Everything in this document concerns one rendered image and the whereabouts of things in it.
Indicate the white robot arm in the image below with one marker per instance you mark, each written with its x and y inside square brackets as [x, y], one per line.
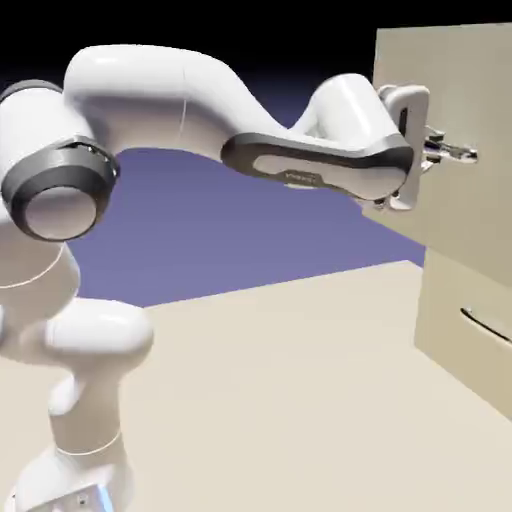
[144, 100]

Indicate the large beige drawer front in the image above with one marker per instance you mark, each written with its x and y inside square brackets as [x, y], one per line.
[468, 88]

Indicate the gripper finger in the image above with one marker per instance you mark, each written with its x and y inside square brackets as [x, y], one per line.
[433, 135]
[431, 160]

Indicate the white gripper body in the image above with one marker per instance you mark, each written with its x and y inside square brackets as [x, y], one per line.
[416, 108]

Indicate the small beige drawer front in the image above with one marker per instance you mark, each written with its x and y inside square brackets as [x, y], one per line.
[452, 288]

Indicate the beige cabinet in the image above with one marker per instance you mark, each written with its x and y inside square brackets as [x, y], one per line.
[472, 192]

